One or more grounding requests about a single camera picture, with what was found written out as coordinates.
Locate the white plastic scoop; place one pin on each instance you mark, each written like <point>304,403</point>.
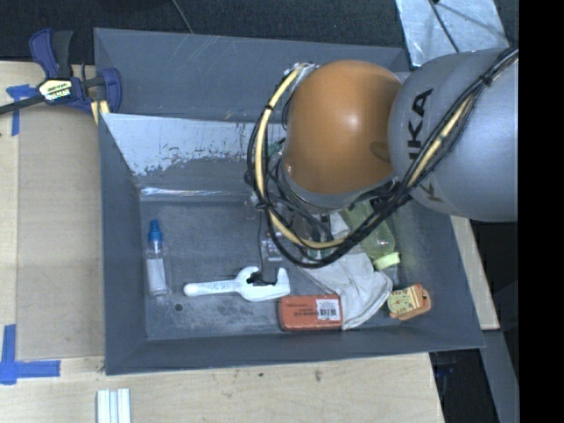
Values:
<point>211,287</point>

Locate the clear bottle with yellow-green cap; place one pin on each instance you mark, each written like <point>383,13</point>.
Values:
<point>381,240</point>

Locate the pale grey metal gripper finger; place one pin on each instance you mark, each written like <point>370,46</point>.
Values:
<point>268,271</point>

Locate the small clear blue-capped spray bottle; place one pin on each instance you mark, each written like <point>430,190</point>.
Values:
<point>156,262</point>

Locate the grey metal bin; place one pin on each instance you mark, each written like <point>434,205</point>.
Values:
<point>198,236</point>

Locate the red-brown flat block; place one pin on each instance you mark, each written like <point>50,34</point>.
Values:
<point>304,313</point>

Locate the orange and yellow toy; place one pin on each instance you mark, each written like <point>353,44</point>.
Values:
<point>407,302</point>

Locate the white cloth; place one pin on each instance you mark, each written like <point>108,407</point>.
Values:
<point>361,289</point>

